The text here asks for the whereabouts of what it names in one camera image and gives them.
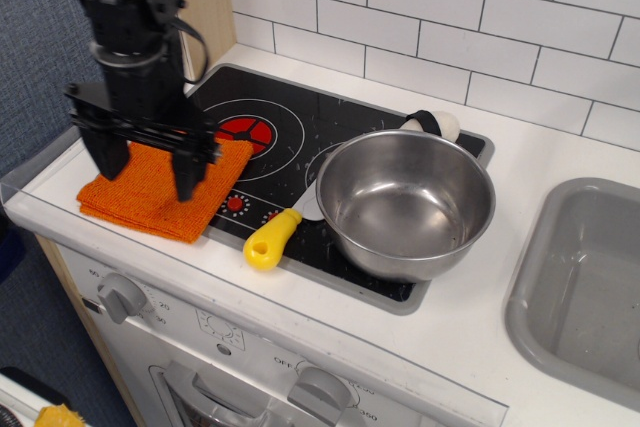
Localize orange towel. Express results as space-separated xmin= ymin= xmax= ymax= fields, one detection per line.
xmin=77 ymin=139 xmax=253 ymax=243

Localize white toy with black band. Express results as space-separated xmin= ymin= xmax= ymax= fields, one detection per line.
xmin=401 ymin=110 xmax=461 ymax=142

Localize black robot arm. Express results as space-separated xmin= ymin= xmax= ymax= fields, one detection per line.
xmin=65 ymin=0 xmax=220 ymax=202

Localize wooden side post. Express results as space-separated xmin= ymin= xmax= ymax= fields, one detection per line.
xmin=179 ymin=0 xmax=236 ymax=80

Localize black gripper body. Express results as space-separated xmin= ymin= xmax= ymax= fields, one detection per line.
xmin=64 ymin=63 xmax=220 ymax=163

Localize white toy oven front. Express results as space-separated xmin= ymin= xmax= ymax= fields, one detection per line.
xmin=60 ymin=248 xmax=506 ymax=426

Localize grey left oven knob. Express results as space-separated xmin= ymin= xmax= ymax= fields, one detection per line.
xmin=98 ymin=273 xmax=147 ymax=324

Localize grey oven knob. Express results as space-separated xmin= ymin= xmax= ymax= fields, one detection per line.
xmin=287 ymin=367 xmax=352 ymax=426
xmin=98 ymin=273 xmax=147 ymax=324

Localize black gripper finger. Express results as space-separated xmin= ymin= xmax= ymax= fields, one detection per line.
xmin=80 ymin=127 xmax=130 ymax=181
xmin=172 ymin=150 xmax=207 ymax=203

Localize grey right oven knob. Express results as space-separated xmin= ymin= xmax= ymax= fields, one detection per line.
xmin=287 ymin=367 xmax=352 ymax=426

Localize grey sink basin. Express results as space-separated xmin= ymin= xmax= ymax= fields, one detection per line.
xmin=505 ymin=178 xmax=639 ymax=410

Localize yellow cloth scrap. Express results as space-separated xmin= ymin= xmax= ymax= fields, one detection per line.
xmin=34 ymin=404 xmax=86 ymax=427

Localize black toy cooktop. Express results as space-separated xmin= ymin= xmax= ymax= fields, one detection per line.
xmin=190 ymin=64 xmax=492 ymax=315

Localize stainless steel pot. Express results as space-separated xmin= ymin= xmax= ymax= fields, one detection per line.
xmin=316 ymin=129 xmax=496 ymax=283

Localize yellow handled spatula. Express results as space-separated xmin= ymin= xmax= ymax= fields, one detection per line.
xmin=243 ymin=184 xmax=324 ymax=271

